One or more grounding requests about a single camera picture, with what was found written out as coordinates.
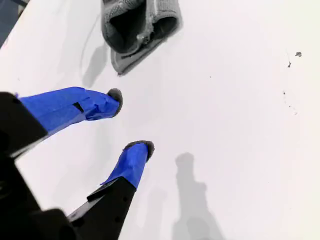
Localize grey white-striped square towel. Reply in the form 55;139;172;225
100;0;184;76

